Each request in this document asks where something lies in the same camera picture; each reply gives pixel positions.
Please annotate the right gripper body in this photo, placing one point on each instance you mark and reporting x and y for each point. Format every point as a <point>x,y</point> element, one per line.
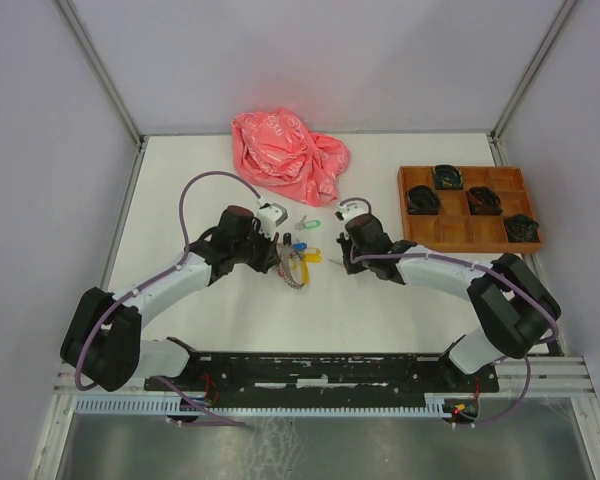
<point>355,260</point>

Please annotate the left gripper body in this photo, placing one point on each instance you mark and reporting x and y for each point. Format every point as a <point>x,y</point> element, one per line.
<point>259,248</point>

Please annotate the key with red tag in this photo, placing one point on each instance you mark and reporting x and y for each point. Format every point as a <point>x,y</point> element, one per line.
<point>336,262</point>

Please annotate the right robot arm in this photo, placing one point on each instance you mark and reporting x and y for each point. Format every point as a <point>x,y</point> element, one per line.
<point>514,309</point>

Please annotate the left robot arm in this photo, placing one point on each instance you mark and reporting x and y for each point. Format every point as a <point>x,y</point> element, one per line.
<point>103,342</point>

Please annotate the key with green tag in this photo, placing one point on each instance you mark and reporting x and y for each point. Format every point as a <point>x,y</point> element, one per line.
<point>306,224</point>

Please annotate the black coiled item left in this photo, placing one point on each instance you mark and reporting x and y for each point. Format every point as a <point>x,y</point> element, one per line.
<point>422,200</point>

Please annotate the black coiled item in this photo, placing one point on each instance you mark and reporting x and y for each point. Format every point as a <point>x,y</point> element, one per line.
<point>447,177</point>
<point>521,228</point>
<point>483,201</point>
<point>422,200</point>

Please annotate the crumpled pink plastic bag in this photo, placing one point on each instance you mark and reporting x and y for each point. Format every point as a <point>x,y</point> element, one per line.
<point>276,150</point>

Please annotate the black coiled item top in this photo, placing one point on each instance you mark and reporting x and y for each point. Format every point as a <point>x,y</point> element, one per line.
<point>447,177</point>

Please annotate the wooden compartment tray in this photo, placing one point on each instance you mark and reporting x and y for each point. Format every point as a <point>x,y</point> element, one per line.
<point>468,209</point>

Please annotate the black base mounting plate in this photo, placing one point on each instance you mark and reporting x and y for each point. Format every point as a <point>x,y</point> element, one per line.
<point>192,379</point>

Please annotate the black coiled item middle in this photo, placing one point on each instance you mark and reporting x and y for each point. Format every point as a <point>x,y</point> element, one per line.
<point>483,201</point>

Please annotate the black coiled item right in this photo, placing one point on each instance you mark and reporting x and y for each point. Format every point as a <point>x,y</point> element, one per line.
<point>521,228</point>

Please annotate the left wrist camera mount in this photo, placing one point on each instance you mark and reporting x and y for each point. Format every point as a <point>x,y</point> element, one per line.
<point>271,216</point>

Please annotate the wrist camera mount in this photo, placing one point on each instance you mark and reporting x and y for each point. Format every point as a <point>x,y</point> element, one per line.
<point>271,216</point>
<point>350,210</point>

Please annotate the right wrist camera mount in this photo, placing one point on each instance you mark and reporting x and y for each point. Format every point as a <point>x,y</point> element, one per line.
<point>350,210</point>

